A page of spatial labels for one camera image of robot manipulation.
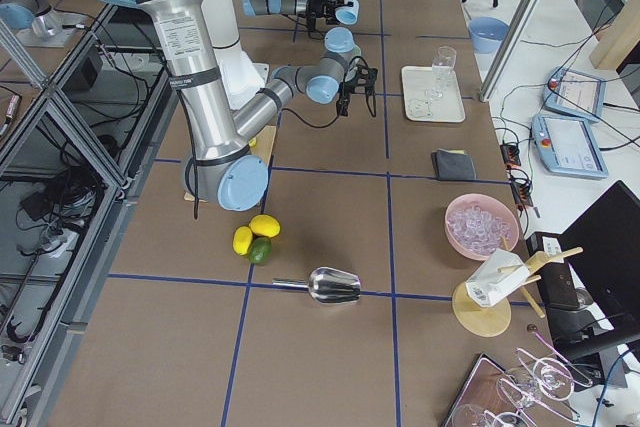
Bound blue bowl on bench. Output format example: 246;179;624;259
468;17;509;54

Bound pink bowl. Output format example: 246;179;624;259
444;193;520;261

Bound aluminium frame post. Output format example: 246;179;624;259
479;0;540;102

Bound blue teach pendant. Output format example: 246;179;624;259
542;67;606;123
531;114;609;180

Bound light blue plastic cup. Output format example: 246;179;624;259
334;0;360;26

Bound blue teach pendant far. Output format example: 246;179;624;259
542;67;606;123

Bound white carton on stand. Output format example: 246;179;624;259
465;249;529;308

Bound cream bear tray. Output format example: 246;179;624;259
401;66;466;123

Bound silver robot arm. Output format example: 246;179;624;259
243;0;359;35
100;0;362;211

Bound ice cubes in pink bowl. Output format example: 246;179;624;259
446;204;512;255

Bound round wooden stand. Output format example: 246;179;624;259
452;247;583;337

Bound grey folded cloth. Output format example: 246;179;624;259
431;149;477;181

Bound blue teach pendant near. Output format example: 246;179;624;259
531;114;609;180

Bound wooden cutting board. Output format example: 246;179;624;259
198;125;276;211

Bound steel ice scoop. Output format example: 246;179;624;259
272;266;361;304

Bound glasses on dark tray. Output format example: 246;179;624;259
441;348;593;426

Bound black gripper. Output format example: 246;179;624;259
336;65;378;117
305;0;344;30

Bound green lime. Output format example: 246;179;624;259
247;237;272;265

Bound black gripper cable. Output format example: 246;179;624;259
279;57;380;129

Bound clear wine glass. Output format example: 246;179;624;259
426;46;457;101

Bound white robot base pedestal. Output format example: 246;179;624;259
202;0;269;110

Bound whole yellow lemon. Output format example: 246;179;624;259
249;214;281;238

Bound yellow sponge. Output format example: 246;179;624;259
441;149;467;155

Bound black monitor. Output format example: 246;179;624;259
541;180;639;360

